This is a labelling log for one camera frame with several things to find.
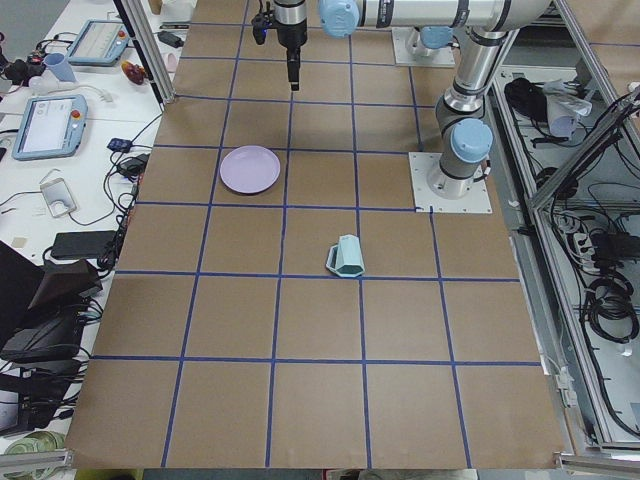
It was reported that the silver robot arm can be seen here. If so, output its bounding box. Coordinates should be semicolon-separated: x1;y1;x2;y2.
317;1;549;200
409;26;453;58

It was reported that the teach pendant tablet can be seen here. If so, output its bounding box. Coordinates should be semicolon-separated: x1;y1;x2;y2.
67;20;130;67
12;95;88;161

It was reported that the black power adapter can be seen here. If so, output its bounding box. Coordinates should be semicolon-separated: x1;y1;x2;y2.
50;230;116;260

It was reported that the red and gold toy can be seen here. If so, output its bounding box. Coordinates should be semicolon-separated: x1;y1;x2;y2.
121;61;147;85

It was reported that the pink plastic cup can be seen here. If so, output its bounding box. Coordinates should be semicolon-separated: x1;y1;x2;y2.
162;52;178;73

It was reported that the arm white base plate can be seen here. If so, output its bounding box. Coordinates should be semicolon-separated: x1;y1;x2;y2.
392;26;455;68
408;152;493;214

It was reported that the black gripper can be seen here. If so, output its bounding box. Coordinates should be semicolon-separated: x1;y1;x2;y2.
274;0;306;91

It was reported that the small white metal tin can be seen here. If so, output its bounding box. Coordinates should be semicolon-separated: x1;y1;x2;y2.
40;177;77;218

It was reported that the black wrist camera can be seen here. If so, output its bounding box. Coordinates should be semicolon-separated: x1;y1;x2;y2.
251;0;273;45

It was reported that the lavender round plate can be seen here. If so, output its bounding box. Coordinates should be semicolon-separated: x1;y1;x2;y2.
220;145;281;194

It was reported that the light teal faceted cup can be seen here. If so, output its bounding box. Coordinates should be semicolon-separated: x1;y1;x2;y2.
326;234;365;278

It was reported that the lower teach pendant tablet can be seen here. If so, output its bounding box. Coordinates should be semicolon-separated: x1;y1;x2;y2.
12;95;88;161

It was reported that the aluminium frame post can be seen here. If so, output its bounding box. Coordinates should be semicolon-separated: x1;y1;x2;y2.
113;0;175;105

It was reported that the upper teach pendant tablet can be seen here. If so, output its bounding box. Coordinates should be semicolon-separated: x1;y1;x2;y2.
67;20;130;67

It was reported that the light blue plastic cup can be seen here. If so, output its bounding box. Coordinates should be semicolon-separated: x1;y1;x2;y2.
43;52;76;83

